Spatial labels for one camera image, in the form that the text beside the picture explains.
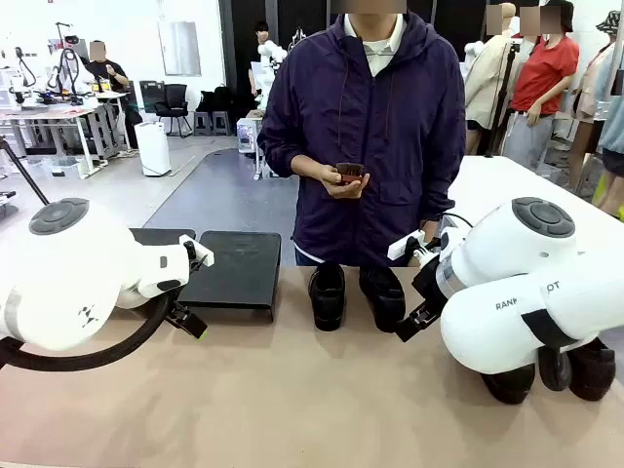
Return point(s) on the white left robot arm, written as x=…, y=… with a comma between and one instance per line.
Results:
x=73, y=273

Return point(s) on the person in purple jacket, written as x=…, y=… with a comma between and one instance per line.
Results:
x=365, y=112

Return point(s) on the lit computer case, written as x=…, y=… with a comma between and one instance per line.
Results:
x=246, y=136

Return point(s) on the figure in red t-shirt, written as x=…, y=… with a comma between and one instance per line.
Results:
x=543, y=73

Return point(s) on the grey wall panel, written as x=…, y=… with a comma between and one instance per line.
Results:
x=179, y=49

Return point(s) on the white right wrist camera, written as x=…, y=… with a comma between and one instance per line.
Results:
x=397, y=248

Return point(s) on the brown wooden shoe brush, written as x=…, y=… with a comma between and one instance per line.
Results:
x=352, y=171

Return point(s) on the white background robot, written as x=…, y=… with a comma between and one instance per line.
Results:
x=269, y=51

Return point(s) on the white table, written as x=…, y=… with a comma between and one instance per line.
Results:
x=497, y=185

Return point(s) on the person's right forearm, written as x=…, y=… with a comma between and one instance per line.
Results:
x=292, y=166

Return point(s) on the seated person in black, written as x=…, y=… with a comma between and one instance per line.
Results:
x=109, y=73

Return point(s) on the black bag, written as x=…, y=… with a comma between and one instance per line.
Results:
x=217, y=100

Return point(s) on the grey stool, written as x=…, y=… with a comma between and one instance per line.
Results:
x=202, y=122
x=220, y=122

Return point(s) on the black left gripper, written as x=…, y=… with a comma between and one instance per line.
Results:
x=197, y=265

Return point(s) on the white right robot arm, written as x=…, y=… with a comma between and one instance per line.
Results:
x=512, y=273

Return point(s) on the mannequin in beige jacket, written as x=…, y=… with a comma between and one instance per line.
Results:
x=487, y=78

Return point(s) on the white air purifier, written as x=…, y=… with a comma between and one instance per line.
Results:
x=153, y=151

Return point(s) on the mannequin with bucket hat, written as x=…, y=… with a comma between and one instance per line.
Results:
x=602, y=83

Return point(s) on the standing person in black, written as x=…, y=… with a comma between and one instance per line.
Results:
x=257, y=58

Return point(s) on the white desktop robot arm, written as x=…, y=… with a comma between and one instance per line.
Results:
x=73, y=63
x=17, y=73

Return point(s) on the person's left forearm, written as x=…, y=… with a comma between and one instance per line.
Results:
x=443, y=195

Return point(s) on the wooden side table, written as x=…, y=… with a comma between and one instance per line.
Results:
x=256, y=114

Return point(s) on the black leather loafer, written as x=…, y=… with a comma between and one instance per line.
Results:
x=327, y=297
x=385, y=300

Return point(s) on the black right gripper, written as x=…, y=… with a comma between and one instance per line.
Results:
x=428, y=283

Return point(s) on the person's right hand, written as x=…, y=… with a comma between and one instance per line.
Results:
x=348, y=191

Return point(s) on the person's left hand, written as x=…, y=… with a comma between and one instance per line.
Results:
x=429, y=231

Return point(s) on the black tripod pole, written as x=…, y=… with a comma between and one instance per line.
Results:
x=502, y=97

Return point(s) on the white workshop desk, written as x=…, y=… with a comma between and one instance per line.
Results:
x=49, y=114

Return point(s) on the black slanted tripod leg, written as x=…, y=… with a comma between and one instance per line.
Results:
x=24, y=170

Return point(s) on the black metal shoe stand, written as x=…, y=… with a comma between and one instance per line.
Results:
x=234, y=268
x=156, y=236

